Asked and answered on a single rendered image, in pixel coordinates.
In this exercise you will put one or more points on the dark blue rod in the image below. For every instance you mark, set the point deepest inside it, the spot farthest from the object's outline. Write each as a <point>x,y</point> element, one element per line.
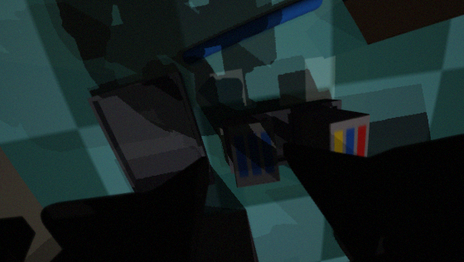
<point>250,29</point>

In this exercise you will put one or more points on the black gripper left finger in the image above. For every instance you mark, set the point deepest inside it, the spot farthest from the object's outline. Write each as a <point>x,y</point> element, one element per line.
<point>165,222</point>

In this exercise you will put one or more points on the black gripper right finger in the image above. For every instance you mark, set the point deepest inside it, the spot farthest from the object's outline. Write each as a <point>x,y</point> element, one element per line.
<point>360,196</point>

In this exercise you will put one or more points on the brown rectangular block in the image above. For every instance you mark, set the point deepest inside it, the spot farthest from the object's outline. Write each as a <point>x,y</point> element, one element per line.
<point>382,19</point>

